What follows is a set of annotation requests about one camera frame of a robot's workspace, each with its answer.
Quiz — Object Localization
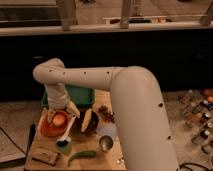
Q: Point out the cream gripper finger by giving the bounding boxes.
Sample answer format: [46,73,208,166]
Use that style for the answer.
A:
[47,109,55,123]
[67,101,80,117]

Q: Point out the white handled brush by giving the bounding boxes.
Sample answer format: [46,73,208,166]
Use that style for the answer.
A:
[56,115,76,147]

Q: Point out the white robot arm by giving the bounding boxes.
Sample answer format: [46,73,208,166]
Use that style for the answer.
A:
[33,58,179,171]

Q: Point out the green plastic cup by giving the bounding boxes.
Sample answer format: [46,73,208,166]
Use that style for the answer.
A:
[56,138,71,155]

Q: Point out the small metal cup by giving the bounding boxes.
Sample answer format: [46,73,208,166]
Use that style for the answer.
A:
[99,135,113,152]

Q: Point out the orange fruit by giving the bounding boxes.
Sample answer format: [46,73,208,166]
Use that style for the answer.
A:
[52,114,66,127]

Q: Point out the orange bowl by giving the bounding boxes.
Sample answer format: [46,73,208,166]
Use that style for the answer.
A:
[40,111,69,137]

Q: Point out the green bin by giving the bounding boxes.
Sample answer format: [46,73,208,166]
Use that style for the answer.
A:
[41,84,94,109]

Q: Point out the yellow banana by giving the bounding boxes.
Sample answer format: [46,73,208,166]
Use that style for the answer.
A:
[81,108,92,132]

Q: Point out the dark brown bowl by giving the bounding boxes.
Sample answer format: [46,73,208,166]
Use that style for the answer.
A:
[75,109,99,134]

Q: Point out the brown dried grapes cluster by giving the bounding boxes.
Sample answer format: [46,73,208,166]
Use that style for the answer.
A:
[98,105,115,123]

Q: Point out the light blue cloth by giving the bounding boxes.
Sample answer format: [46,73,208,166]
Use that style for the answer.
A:
[96,123,117,140]

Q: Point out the brown sponge block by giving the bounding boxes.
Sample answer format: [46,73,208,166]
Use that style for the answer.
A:
[31,147,60,166]

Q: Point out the green cucumber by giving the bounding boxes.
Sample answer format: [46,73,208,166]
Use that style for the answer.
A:
[67,150,96,167]

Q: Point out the spice jar rack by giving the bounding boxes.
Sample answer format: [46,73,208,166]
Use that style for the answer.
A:
[178,90,213,145]

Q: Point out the black cable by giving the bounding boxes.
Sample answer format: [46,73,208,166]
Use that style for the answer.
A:
[179,161,213,171]

